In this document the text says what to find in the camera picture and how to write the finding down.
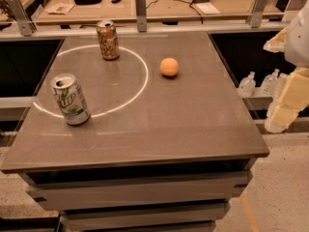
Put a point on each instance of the clear sanitizer bottle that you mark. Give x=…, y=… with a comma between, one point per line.
x=247, y=86
x=269, y=82

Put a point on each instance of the orange fruit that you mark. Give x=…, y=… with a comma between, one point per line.
x=169, y=67

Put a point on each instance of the brown paper packet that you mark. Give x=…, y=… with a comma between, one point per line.
x=60, y=9

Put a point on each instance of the white paper sheet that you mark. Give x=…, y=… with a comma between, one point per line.
x=208, y=8

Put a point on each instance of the wooden workbench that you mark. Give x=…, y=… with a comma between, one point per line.
x=156, y=10

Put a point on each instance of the left metal bracket post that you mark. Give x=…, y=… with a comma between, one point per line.
x=25, y=24

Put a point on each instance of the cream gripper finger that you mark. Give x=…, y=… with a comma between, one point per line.
x=277, y=43
x=290, y=96

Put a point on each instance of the middle metal bracket post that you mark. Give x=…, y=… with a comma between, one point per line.
x=141, y=16

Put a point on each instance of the right metal bracket post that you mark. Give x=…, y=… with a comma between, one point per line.
x=255, y=18

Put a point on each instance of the clear sanitizer bottle right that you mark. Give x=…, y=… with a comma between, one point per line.
x=269, y=82

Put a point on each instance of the metal bracket post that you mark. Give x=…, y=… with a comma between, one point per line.
x=141, y=16
x=25, y=24
x=255, y=18

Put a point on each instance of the brown gold soda can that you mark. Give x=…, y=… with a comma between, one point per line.
x=108, y=40

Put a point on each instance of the black object on bench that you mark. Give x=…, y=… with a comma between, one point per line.
x=86, y=2

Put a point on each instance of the white green 7up can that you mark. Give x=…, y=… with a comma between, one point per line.
x=68, y=94

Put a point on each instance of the small black device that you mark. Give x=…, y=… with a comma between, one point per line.
x=115, y=1

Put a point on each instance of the clear sanitizer bottle left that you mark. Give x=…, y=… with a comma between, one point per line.
x=247, y=86

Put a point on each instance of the grey drawer cabinet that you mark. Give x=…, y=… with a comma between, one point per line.
x=176, y=197

